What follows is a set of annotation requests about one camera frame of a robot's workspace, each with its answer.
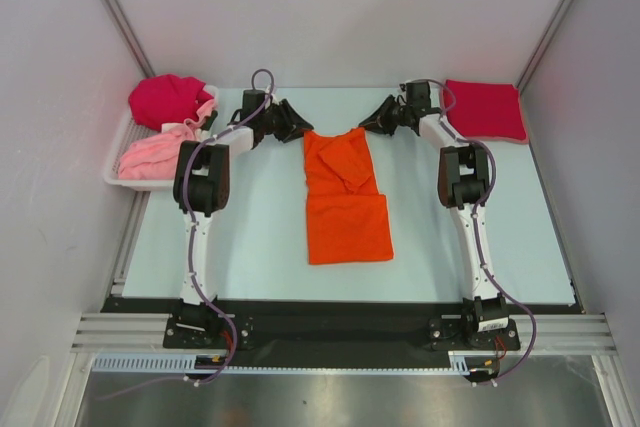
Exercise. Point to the crumpled magenta t shirt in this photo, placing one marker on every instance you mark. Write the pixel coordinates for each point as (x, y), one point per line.
(167, 99)

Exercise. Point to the folded red t shirt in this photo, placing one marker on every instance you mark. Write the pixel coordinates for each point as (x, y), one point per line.
(484, 109)

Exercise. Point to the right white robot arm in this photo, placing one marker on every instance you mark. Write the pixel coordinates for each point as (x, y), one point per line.
(466, 179)

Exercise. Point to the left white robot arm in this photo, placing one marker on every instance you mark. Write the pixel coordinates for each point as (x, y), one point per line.
(202, 187)

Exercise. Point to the crumpled pink t shirt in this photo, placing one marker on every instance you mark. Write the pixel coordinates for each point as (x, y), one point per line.
(155, 158)

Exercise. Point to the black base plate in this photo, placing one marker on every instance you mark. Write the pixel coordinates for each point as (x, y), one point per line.
(324, 334)

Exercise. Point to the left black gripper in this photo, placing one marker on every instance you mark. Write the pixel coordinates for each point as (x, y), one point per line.
(293, 125)

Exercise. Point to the white slotted cable duct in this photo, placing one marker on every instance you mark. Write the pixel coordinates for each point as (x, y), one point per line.
(192, 364)

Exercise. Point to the white plastic basket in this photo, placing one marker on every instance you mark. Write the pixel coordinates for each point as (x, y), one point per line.
(129, 132)

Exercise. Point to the aluminium frame rail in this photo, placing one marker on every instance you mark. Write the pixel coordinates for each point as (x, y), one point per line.
(115, 332)

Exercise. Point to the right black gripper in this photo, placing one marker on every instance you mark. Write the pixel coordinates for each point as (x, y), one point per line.
(380, 120)

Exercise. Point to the orange t shirt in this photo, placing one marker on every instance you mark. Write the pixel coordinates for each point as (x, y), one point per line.
(347, 218)

